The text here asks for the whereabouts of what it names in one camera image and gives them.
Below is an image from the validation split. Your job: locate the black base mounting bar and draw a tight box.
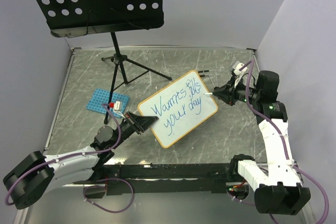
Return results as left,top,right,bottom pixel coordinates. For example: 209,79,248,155
75,154,255,194

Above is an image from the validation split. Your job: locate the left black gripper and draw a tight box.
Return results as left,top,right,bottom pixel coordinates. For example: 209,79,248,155
110,110,158,149

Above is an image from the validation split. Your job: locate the blue studded building plate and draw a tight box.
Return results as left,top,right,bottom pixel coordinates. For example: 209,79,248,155
86,89,130,118

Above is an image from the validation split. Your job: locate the yellow framed whiteboard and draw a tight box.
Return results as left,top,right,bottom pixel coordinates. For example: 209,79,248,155
138,70,218,148

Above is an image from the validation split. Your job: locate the wire whiteboard easel stand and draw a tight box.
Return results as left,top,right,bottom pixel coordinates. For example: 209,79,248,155
197,70,217,79

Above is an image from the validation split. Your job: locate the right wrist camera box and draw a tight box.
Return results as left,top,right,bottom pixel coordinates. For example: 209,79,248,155
231,61,248,78

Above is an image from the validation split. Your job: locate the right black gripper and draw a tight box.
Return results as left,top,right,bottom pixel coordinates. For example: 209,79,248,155
213,76,261,106

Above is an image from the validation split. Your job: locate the black perforated music stand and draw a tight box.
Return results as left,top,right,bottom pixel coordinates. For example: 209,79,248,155
22,0,173,125

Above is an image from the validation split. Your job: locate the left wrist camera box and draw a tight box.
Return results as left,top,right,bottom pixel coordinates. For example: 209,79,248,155
109,101,122,112

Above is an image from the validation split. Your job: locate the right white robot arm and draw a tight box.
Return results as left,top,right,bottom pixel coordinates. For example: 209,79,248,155
213,70,311,215

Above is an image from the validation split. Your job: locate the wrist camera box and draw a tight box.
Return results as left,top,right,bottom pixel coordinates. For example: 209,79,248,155
231,61,248,78
109,101,122,112

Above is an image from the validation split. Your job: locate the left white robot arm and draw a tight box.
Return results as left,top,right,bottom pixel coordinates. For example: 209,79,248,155
3,112,159,210

